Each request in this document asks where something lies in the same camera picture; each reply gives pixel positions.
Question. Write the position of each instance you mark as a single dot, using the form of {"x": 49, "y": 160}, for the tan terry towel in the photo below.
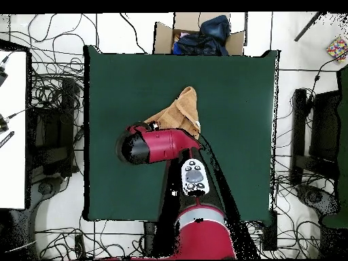
{"x": 185, "y": 111}

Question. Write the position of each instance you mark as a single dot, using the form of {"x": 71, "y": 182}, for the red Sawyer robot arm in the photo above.
{"x": 163, "y": 144}

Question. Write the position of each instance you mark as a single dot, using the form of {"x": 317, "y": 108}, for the multicolour spotted item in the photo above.
{"x": 337, "y": 49}

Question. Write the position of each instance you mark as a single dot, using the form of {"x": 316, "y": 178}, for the dark green table cloth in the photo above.
{"x": 114, "y": 81}

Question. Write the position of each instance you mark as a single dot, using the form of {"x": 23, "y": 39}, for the dark navy garment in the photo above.
{"x": 198, "y": 44}

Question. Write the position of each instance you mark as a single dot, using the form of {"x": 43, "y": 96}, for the brown cardboard box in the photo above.
{"x": 163, "y": 38}

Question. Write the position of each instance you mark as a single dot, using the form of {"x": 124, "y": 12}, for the blue denim garment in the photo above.
{"x": 216, "y": 27}

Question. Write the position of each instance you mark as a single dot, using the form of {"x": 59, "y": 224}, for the black box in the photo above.
{"x": 269, "y": 231}

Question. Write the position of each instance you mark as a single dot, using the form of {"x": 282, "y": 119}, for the grey stand base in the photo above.
{"x": 44, "y": 187}
{"x": 314, "y": 197}

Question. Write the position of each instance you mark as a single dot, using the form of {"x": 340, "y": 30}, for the black power strip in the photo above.
{"x": 79, "y": 246}

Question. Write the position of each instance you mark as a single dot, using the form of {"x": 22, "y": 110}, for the white table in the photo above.
{"x": 13, "y": 136}

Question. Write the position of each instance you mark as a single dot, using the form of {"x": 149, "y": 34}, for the black strip with marks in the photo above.
{"x": 6, "y": 139}

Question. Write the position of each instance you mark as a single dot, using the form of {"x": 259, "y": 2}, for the green cloth on side table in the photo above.
{"x": 343, "y": 136}

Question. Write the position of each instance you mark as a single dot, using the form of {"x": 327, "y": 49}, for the black pole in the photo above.
{"x": 308, "y": 26}

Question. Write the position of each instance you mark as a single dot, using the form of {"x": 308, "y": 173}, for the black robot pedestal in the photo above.
{"x": 149, "y": 236}

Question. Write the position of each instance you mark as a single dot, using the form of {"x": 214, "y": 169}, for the black stand frame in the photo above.
{"x": 66, "y": 108}
{"x": 299, "y": 122}

